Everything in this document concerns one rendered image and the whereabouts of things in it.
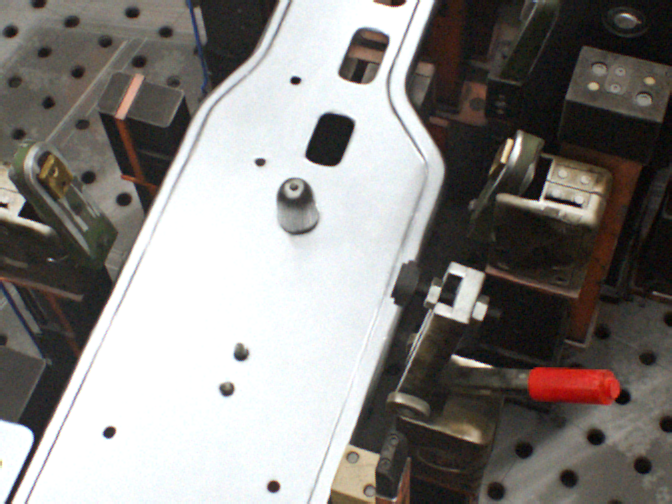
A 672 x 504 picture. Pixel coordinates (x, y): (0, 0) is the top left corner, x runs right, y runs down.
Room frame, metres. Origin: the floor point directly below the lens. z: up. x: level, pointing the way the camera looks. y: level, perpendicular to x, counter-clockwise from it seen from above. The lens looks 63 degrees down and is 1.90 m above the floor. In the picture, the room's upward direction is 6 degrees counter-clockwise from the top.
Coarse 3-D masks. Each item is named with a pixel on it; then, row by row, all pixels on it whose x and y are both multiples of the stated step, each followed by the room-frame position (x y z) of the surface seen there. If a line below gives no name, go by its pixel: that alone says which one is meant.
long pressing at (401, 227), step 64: (320, 0) 0.72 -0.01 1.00; (256, 64) 0.66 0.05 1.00; (320, 64) 0.65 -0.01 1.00; (384, 64) 0.64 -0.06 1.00; (192, 128) 0.60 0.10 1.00; (256, 128) 0.59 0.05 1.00; (384, 128) 0.58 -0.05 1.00; (192, 192) 0.54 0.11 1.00; (256, 192) 0.53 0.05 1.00; (320, 192) 0.53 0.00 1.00; (384, 192) 0.52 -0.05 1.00; (128, 256) 0.49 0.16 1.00; (192, 256) 0.48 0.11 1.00; (256, 256) 0.47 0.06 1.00; (320, 256) 0.47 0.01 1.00; (384, 256) 0.46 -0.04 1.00; (128, 320) 0.43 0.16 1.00; (192, 320) 0.42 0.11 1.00; (256, 320) 0.42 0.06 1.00; (320, 320) 0.41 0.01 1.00; (384, 320) 0.41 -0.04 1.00; (128, 384) 0.38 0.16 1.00; (192, 384) 0.37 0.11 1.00; (256, 384) 0.37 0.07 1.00; (320, 384) 0.36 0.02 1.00; (64, 448) 0.33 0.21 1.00; (128, 448) 0.33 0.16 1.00; (192, 448) 0.32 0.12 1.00; (256, 448) 0.32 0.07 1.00; (320, 448) 0.31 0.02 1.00
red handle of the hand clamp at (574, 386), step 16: (448, 368) 0.33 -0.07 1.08; (464, 368) 0.33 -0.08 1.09; (480, 368) 0.32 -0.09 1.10; (496, 368) 0.32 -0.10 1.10; (512, 368) 0.31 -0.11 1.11; (544, 368) 0.31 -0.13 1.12; (560, 368) 0.30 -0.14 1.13; (448, 384) 0.32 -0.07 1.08; (464, 384) 0.31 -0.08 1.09; (480, 384) 0.31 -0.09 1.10; (496, 384) 0.31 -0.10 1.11; (512, 384) 0.30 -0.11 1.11; (528, 384) 0.30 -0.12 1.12; (544, 384) 0.29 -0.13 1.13; (560, 384) 0.29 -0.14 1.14; (576, 384) 0.29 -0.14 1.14; (592, 384) 0.28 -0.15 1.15; (608, 384) 0.28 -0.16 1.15; (544, 400) 0.29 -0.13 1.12; (560, 400) 0.28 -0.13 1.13; (576, 400) 0.28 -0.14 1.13; (592, 400) 0.28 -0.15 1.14; (608, 400) 0.28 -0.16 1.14
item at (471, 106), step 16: (448, 0) 0.79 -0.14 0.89; (464, 0) 0.78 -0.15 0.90; (448, 16) 0.79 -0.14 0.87; (464, 16) 0.78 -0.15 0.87; (432, 32) 0.79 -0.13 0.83; (448, 32) 0.79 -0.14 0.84; (464, 32) 0.79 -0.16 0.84; (432, 48) 0.79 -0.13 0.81; (448, 48) 0.79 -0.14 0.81; (464, 48) 0.79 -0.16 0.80; (448, 64) 0.79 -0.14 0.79; (464, 64) 0.80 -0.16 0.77; (448, 80) 0.79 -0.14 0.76; (464, 80) 0.80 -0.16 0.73; (448, 96) 0.79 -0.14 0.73; (464, 96) 0.80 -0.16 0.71; (480, 96) 0.80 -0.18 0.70; (448, 112) 0.78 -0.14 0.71; (464, 112) 0.78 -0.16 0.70; (480, 112) 0.78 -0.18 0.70
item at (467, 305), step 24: (408, 264) 0.34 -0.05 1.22; (456, 264) 0.34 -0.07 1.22; (408, 288) 0.33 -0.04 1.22; (432, 288) 0.33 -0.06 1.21; (456, 288) 0.33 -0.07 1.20; (480, 288) 0.33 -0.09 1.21; (432, 312) 0.32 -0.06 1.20; (456, 312) 0.31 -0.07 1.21; (480, 312) 0.31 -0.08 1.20; (432, 336) 0.31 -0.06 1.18; (456, 336) 0.31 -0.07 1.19; (408, 360) 0.35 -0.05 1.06; (432, 360) 0.31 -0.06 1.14; (408, 384) 0.32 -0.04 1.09; (432, 384) 0.31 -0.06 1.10
